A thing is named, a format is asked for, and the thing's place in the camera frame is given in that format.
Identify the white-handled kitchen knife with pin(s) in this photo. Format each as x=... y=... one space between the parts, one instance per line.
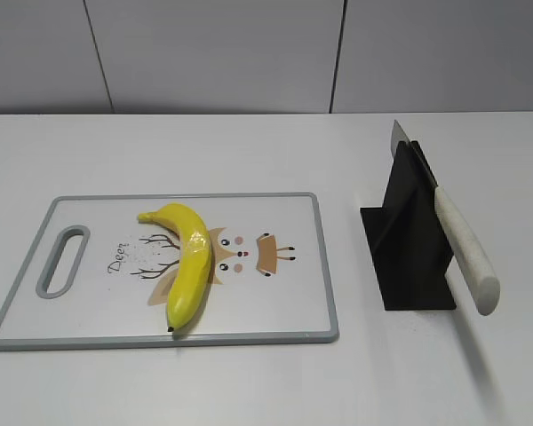
x=472 y=260

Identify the yellow plastic banana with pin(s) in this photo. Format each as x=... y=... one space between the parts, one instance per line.
x=188 y=288

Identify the white grey-rimmed cutting board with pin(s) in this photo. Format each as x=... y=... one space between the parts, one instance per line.
x=95 y=277

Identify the black knife stand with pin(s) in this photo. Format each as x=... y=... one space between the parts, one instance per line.
x=410 y=251

